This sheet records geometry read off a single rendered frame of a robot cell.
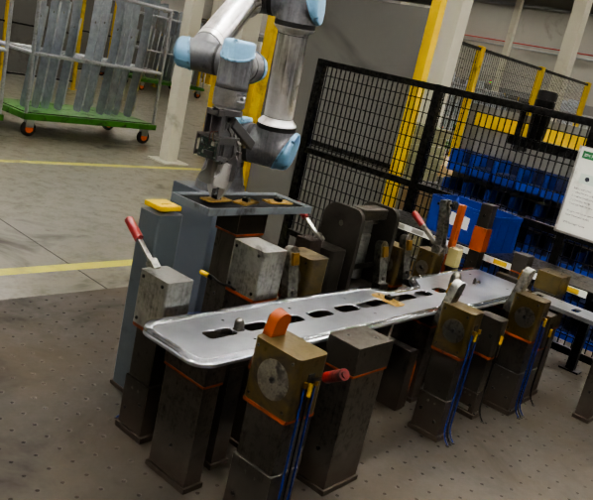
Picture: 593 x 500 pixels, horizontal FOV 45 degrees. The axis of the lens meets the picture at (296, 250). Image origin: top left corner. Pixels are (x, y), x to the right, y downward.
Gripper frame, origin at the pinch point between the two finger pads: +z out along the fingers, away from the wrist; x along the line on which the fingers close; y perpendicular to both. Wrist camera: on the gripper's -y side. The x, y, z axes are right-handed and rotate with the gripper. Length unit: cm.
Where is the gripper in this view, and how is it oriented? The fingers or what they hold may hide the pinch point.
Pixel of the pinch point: (217, 192)
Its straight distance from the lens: 172.4
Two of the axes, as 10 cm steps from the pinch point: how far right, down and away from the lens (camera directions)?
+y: -5.4, 1.1, -8.3
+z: -2.1, 9.4, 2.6
